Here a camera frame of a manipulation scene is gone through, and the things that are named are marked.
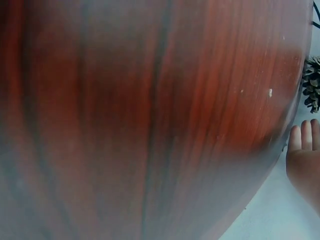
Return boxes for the person's right hand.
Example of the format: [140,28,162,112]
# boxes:
[285,118,320,195]

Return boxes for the brown pine cone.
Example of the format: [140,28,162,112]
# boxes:
[301,55,320,114]

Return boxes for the black cable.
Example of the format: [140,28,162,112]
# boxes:
[310,0,320,29]

